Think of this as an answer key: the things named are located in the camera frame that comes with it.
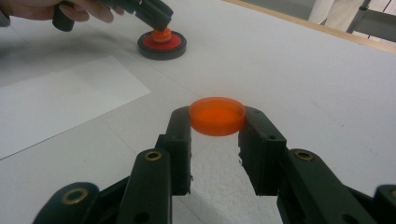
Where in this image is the wooden table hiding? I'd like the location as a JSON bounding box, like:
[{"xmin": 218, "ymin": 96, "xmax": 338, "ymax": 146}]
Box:
[{"xmin": 222, "ymin": 0, "xmax": 396, "ymax": 54}]

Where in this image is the orange translucent round lid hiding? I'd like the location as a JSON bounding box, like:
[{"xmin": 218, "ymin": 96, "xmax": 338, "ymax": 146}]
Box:
[{"xmin": 188, "ymin": 96, "xmax": 247, "ymax": 137}]

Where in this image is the white paper sheet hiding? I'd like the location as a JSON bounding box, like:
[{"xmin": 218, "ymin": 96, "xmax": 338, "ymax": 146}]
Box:
[{"xmin": 0, "ymin": 55, "xmax": 151, "ymax": 161}]

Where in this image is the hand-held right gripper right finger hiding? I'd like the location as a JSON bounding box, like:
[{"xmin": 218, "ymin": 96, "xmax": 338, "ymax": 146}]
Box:
[{"xmin": 237, "ymin": 105, "xmax": 379, "ymax": 224}]

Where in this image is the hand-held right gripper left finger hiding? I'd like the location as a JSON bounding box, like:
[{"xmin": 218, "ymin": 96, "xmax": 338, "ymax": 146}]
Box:
[{"xmin": 115, "ymin": 105, "xmax": 192, "ymax": 224}]

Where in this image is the black round ink pad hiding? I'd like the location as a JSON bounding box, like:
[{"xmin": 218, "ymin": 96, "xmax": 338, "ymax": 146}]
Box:
[{"xmin": 136, "ymin": 30, "xmax": 188, "ymax": 61}]

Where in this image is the orange stamp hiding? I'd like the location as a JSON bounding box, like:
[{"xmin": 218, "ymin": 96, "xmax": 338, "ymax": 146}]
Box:
[{"xmin": 151, "ymin": 27, "xmax": 173, "ymax": 44}]

